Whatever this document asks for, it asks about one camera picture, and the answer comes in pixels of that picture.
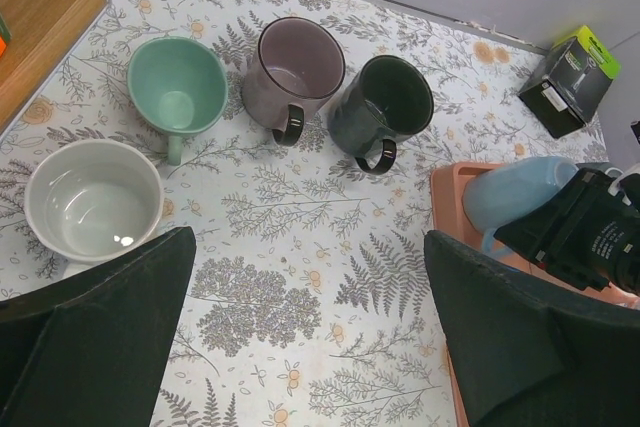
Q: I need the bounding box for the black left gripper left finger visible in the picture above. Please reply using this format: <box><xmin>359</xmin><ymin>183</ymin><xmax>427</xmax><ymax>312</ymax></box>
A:
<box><xmin>1</xmin><ymin>227</ymin><xmax>196</xmax><ymax>426</ymax></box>

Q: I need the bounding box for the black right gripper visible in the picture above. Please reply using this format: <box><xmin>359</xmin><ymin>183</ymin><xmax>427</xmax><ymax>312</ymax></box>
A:
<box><xmin>492</xmin><ymin>166</ymin><xmax>639</xmax><ymax>292</ymax></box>

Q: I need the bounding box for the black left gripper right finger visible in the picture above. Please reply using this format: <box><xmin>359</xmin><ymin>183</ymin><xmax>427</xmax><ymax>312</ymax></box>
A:
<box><xmin>424</xmin><ymin>230</ymin><xmax>639</xmax><ymax>426</ymax></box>

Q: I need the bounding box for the blue white gradient mug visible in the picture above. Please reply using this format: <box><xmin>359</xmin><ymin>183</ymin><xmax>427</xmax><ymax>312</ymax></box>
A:
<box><xmin>24</xmin><ymin>139</ymin><xmax>164</xmax><ymax>278</ymax></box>

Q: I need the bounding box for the dark grey mug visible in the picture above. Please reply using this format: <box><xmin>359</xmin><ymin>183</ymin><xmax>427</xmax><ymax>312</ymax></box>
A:
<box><xmin>328</xmin><ymin>55</ymin><xmax>434</xmax><ymax>175</ymax></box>

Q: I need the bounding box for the green ceramic mug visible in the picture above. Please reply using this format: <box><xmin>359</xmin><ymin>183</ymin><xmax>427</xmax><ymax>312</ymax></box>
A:
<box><xmin>127</xmin><ymin>36</ymin><xmax>229</xmax><ymax>166</ymax></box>

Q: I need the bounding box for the purple ceramic mug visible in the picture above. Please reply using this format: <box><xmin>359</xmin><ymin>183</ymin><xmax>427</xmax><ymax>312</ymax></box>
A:
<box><xmin>241</xmin><ymin>17</ymin><xmax>346</xmax><ymax>146</ymax></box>

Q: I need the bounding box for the peach pink mug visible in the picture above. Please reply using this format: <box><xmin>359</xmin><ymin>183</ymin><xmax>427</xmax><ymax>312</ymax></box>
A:
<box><xmin>609</xmin><ymin>287</ymin><xmax>640</xmax><ymax>310</ymax></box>

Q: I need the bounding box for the dark teal mug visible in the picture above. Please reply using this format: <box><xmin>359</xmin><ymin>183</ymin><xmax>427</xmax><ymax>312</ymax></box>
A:
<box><xmin>598</xmin><ymin>162</ymin><xmax>623</xmax><ymax>178</ymax></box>

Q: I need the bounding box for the light blue mug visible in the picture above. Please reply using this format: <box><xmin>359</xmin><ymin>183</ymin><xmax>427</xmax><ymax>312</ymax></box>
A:
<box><xmin>462</xmin><ymin>156</ymin><xmax>578</xmax><ymax>258</ymax></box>

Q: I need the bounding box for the terracotta pink tray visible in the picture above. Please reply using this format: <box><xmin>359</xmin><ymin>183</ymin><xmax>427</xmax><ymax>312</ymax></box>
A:
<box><xmin>424</xmin><ymin>162</ymin><xmax>562</xmax><ymax>426</ymax></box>

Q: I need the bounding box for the black green product box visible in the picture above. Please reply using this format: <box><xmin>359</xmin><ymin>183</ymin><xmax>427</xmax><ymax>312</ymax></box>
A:
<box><xmin>518</xmin><ymin>25</ymin><xmax>621</xmax><ymax>139</ymax></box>

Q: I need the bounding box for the orange sponge box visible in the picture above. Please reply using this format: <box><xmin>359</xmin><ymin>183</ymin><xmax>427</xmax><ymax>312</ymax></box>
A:
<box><xmin>0</xmin><ymin>16</ymin><xmax>11</xmax><ymax>56</ymax></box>

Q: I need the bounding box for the white wire wooden shelf rack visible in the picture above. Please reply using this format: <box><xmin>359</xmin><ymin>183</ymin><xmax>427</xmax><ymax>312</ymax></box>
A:
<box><xmin>1</xmin><ymin>0</ymin><xmax>111</xmax><ymax>132</ymax></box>

